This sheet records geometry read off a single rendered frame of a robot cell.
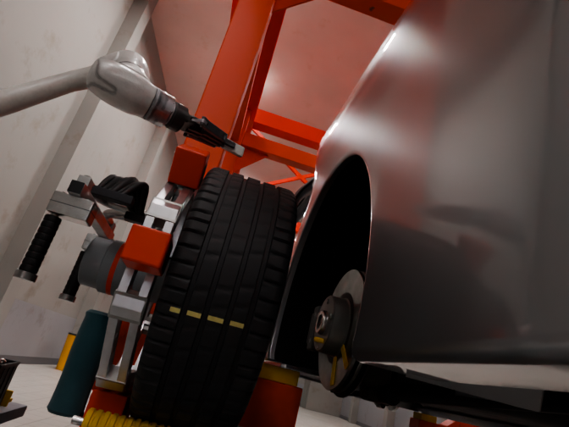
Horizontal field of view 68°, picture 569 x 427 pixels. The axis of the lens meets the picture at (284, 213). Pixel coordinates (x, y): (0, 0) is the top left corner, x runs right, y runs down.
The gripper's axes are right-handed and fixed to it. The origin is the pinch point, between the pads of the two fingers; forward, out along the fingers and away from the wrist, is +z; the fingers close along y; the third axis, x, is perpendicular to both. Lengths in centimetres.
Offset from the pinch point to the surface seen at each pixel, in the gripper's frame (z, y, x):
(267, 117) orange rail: 141, -274, 180
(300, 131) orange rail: 178, -257, 176
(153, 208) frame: -20.4, 18.3, -29.9
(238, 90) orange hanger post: 13, -45, 46
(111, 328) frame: -20, 17, -55
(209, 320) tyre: -7, 32, -49
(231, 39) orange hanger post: 5, -52, 71
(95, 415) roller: -15, 11, -73
